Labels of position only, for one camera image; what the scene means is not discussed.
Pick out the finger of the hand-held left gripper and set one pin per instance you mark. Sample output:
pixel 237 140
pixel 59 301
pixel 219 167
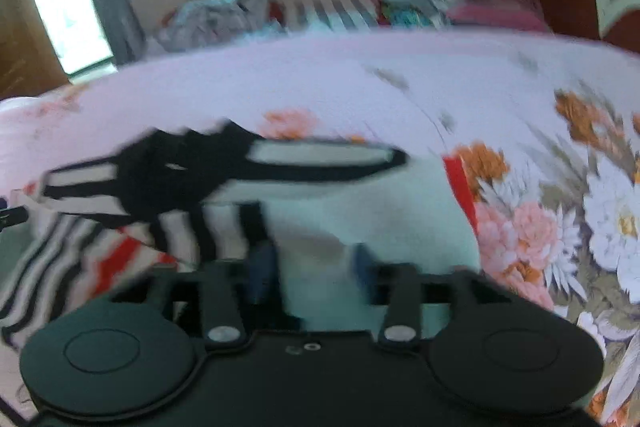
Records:
pixel 12 216

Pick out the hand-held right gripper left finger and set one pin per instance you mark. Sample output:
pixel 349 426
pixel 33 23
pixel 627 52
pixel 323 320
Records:
pixel 263 274

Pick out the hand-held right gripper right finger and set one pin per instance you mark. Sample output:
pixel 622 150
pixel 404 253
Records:
pixel 363 274

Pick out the striped black white red shirt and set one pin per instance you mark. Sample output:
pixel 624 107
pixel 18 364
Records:
pixel 325 217

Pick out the pile of grey clothes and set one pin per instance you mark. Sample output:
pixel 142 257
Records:
pixel 220 14

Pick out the brown wooden door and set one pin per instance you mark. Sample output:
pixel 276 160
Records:
pixel 20 32

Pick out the pink floral bed sheet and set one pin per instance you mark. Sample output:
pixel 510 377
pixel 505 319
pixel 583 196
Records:
pixel 380 82

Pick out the grey white striped cloth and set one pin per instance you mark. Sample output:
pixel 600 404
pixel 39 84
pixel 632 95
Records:
pixel 330 9

